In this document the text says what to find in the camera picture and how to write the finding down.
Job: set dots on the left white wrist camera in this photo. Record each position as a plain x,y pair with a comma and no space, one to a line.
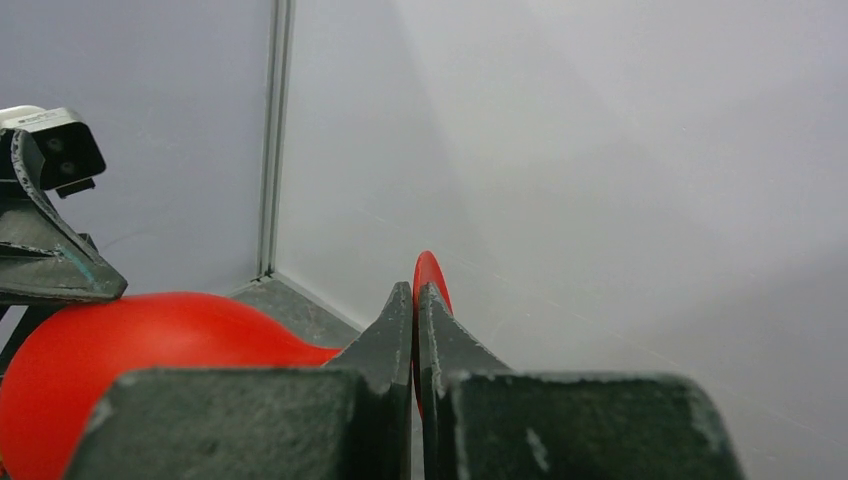
71,156

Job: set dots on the red wine glass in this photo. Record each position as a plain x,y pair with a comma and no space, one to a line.
68,363

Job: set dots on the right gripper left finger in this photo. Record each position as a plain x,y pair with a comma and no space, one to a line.
349,419

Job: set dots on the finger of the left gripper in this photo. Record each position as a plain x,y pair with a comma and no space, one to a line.
43,259

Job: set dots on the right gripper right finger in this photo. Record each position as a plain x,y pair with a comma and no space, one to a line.
483,420

